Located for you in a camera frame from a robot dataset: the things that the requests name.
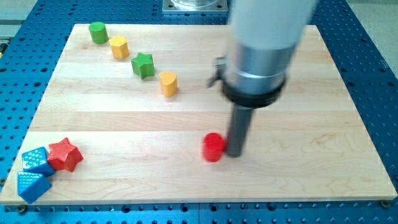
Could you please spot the black pusher rod tool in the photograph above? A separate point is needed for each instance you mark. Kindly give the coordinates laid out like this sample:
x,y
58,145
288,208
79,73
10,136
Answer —
x,y
238,128

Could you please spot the yellow hexagon block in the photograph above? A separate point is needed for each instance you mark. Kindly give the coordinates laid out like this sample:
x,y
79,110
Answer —
x,y
119,47

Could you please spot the yellow heart block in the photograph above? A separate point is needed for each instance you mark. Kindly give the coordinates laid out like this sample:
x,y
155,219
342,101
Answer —
x,y
168,83

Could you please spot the blue triangle block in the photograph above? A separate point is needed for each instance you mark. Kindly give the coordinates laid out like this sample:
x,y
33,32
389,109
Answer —
x,y
31,186

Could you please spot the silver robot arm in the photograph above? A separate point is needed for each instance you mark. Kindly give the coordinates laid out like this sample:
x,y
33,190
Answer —
x,y
263,36

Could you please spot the red cylinder block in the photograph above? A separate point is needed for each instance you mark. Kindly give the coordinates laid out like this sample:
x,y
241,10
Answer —
x,y
213,145

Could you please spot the wooden board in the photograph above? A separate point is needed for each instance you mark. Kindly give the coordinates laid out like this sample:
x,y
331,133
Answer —
x,y
139,146

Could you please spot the red star block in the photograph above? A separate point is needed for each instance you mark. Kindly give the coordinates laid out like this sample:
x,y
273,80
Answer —
x,y
64,155

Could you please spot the green cylinder block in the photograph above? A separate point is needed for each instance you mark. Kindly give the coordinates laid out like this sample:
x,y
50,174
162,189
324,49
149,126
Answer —
x,y
98,32

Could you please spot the blue cube block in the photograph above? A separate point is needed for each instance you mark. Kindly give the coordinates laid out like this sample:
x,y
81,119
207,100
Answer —
x,y
35,161

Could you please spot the green star block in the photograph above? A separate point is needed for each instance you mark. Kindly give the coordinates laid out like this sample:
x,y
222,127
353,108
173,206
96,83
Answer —
x,y
143,65

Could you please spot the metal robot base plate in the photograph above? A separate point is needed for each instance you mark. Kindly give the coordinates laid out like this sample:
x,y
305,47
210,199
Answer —
x,y
194,6

